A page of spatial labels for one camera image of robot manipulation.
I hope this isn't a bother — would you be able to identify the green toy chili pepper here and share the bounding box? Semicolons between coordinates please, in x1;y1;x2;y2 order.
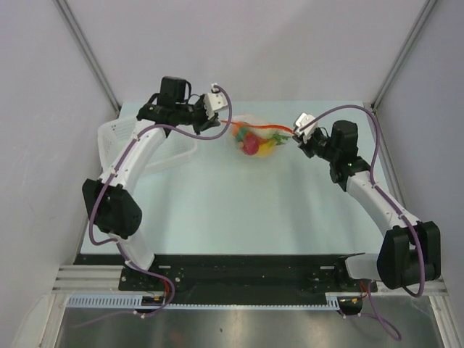
233;125;249;143

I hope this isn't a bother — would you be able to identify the yellow toy banana bunch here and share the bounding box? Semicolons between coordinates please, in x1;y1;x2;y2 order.
254;139;276;158

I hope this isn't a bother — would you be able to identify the clear zip top bag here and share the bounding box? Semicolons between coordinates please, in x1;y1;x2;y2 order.
228;115;294;158

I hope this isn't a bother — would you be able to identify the red toy apple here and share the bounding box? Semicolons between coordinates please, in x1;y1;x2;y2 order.
241;136;260;156

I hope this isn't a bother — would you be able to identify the white toy radish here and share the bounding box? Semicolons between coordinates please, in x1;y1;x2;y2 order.
270;133;291;146

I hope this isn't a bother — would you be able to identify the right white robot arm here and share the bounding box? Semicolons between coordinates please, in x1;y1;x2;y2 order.
294;114;441;291

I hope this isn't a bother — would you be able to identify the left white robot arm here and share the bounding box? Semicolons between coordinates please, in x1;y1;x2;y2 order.
82;76;232;290

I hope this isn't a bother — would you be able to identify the white plastic basket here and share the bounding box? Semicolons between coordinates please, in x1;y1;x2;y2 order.
97;116;198;176

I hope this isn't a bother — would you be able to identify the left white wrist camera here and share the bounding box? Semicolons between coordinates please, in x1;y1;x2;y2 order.
203;84;228;119

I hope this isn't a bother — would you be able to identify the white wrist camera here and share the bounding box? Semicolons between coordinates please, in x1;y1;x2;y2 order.
294;112;318;143
203;84;228;119

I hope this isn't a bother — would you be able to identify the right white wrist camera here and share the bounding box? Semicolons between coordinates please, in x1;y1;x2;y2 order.
294;112;318;143

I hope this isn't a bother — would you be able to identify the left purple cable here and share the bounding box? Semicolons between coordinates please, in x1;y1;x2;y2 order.
70;83;233;329

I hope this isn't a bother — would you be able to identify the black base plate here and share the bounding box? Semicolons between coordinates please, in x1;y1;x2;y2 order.
75;254;377;318

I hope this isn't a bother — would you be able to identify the white cable duct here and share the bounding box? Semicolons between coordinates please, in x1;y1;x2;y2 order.
67;294;340;311

